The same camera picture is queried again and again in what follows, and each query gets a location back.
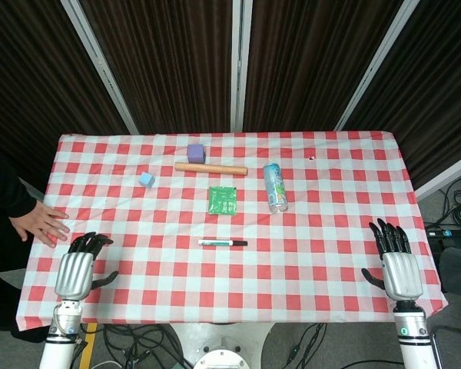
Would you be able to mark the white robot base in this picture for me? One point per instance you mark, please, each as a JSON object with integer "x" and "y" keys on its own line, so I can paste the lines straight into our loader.
{"x": 221, "y": 346}

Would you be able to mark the person's bare hand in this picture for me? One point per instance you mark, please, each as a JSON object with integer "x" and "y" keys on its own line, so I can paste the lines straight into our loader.
{"x": 38, "y": 221}

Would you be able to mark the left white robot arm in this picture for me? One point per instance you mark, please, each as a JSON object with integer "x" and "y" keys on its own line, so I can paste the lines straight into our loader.
{"x": 59, "y": 342}

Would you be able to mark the right robot silver black hand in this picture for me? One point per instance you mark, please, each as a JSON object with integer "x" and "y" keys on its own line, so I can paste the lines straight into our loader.
{"x": 401, "y": 274}

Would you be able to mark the grey chair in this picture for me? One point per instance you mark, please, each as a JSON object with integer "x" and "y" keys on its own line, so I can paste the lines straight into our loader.
{"x": 459, "y": 271}

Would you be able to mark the black power strip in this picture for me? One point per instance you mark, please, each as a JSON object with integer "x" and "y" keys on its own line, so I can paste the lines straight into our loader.
{"x": 451, "y": 232}

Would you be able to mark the white partition post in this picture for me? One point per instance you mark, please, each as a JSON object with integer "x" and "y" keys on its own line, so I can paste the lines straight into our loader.
{"x": 100, "y": 65}
{"x": 376, "y": 65}
{"x": 240, "y": 65}

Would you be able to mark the left robot silver black hand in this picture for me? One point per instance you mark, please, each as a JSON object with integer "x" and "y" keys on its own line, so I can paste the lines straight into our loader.
{"x": 73, "y": 273}

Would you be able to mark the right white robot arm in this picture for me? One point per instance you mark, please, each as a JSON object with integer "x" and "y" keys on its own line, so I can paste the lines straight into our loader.
{"x": 415, "y": 338}

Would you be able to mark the green white marker body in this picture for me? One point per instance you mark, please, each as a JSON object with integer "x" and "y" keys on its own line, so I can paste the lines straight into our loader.
{"x": 215, "y": 242}

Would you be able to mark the green foil sachet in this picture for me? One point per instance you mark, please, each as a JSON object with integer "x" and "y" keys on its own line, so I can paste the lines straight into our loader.
{"x": 222, "y": 200}

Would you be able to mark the wooden round stick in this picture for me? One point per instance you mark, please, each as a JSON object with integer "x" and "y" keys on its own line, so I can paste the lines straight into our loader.
{"x": 211, "y": 168}

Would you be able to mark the black marker cap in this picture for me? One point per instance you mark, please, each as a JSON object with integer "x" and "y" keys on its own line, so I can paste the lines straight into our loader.
{"x": 239, "y": 243}

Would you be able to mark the light blue drinks can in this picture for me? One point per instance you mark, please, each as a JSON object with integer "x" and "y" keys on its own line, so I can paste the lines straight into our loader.
{"x": 275, "y": 188}

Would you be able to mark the blue foam cube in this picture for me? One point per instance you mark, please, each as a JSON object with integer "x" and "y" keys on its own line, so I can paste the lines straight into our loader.
{"x": 146, "y": 180}

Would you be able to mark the person's black sleeved forearm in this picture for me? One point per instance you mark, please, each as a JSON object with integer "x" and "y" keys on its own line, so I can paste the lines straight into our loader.
{"x": 7, "y": 192}

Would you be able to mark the purple foam cube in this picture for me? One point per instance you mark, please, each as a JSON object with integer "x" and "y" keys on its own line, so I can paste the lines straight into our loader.
{"x": 196, "y": 153}

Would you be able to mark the red white checked tablecloth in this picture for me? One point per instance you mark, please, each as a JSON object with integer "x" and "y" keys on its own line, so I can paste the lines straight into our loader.
{"x": 230, "y": 280}

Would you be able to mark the white partition bottom rail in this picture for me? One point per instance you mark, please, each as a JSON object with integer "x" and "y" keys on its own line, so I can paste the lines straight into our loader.
{"x": 445, "y": 182}

